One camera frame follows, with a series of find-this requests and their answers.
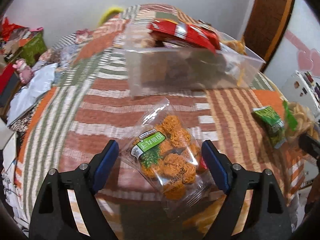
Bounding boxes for pink plush toy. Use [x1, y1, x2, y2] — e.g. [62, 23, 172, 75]
[13, 59, 35, 83]

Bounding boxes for white plastic bag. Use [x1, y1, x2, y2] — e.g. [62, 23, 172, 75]
[7, 63, 60, 127]

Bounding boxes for green cardboard box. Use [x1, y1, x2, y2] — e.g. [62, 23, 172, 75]
[19, 29, 48, 65]

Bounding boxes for white sliding door pink hearts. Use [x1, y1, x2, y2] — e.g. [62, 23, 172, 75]
[264, 0, 320, 82]

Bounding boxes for checkered patchwork blanket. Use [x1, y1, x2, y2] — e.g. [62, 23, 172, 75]
[47, 28, 97, 69]

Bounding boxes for clear packet of orange snacks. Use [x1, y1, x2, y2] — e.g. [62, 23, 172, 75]
[119, 97, 215, 220]

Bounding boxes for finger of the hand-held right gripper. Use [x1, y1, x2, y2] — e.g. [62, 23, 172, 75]
[299, 134, 320, 161]

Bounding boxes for brown wooden door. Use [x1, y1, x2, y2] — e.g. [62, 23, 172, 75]
[243, 0, 297, 64]

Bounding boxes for red plastic bag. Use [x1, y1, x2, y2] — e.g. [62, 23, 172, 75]
[1, 17, 29, 42]

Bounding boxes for red snack packet silver stripe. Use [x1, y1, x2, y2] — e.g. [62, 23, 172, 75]
[148, 18, 221, 54]

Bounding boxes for clear plastic storage box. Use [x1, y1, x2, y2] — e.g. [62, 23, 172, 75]
[123, 20, 266, 98]

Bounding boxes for striped patchwork quilt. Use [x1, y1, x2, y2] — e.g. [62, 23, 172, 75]
[2, 4, 309, 240]

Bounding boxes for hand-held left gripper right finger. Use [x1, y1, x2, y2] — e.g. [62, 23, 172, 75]
[199, 140, 293, 240]

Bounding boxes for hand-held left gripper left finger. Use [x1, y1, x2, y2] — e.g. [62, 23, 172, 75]
[29, 140, 124, 240]

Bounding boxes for red gift box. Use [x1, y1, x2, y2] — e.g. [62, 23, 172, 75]
[0, 66, 16, 94]

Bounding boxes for yellow foam tube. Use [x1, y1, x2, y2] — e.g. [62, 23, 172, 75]
[97, 6, 123, 27]

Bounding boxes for small green snack packet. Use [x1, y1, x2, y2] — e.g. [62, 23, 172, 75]
[252, 106, 287, 149]

